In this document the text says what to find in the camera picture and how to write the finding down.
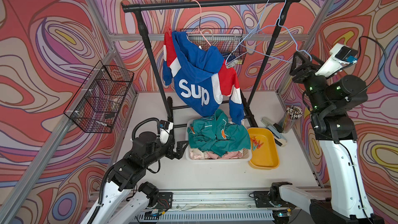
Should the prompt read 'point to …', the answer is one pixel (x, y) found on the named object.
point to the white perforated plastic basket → (245, 157)
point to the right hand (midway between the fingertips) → (298, 58)
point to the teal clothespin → (254, 147)
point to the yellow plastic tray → (264, 152)
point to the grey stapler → (277, 131)
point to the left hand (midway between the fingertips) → (182, 140)
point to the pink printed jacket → (195, 153)
